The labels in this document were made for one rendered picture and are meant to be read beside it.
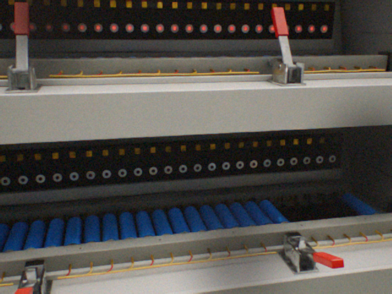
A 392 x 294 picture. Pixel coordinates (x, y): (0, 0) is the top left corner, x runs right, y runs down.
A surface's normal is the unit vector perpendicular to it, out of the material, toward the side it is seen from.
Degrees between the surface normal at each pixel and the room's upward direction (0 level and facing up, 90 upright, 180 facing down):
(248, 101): 107
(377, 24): 90
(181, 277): 18
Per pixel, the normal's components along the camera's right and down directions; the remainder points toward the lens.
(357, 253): 0.01, -0.96
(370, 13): -0.98, 0.05
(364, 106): 0.22, 0.27
